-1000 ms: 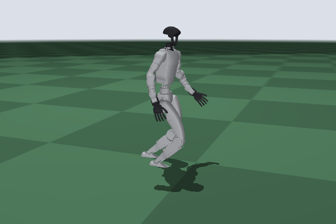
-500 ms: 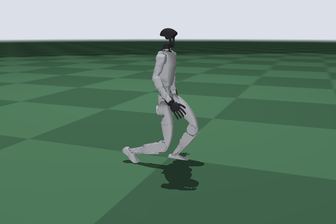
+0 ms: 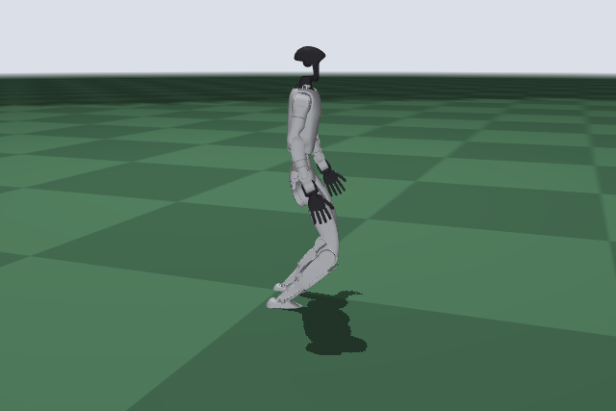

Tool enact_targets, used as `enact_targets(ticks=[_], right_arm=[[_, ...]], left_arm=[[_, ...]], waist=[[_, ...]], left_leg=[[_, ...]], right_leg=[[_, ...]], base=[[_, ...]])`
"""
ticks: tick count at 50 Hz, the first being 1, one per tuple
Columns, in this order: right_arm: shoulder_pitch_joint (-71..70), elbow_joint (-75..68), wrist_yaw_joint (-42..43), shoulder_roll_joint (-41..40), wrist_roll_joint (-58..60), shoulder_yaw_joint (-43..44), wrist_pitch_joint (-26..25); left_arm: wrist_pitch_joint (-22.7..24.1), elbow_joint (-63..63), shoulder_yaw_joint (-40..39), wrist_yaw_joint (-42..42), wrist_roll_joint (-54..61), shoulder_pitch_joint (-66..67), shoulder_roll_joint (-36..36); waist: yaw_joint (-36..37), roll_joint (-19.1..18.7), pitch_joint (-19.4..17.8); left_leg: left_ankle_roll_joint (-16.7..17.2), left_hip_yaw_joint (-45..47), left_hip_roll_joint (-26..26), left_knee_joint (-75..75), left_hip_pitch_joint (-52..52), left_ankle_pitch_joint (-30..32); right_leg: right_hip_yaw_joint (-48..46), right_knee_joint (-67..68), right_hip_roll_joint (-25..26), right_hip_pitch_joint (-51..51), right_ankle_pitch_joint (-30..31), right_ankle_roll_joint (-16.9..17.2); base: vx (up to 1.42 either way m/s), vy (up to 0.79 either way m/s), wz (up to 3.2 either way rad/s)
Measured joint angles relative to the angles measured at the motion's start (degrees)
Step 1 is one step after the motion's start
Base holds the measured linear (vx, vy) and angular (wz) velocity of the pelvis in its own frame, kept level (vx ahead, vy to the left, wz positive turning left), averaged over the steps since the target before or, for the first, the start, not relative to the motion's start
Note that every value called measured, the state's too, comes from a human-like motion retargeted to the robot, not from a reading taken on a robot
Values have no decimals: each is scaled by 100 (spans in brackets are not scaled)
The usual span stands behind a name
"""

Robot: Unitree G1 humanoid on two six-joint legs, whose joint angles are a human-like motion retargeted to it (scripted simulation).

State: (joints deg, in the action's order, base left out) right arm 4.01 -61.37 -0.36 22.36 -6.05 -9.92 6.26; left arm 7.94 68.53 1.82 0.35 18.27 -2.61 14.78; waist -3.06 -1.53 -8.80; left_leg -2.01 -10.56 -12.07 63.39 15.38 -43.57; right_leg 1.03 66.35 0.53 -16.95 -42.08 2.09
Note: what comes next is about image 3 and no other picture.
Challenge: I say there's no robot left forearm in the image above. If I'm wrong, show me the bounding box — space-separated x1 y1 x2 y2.
311 135 329 171

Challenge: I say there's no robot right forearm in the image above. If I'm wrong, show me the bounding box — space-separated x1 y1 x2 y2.
291 137 315 193

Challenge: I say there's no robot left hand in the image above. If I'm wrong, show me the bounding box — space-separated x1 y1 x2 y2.
317 160 347 196

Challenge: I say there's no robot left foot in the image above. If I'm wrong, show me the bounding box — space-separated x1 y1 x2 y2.
273 283 305 293

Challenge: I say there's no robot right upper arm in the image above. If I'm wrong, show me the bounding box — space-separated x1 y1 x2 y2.
287 92 312 151

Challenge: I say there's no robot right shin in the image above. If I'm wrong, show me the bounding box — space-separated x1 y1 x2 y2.
277 249 339 303

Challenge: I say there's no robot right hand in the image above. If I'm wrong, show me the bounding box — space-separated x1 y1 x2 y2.
301 180 334 224

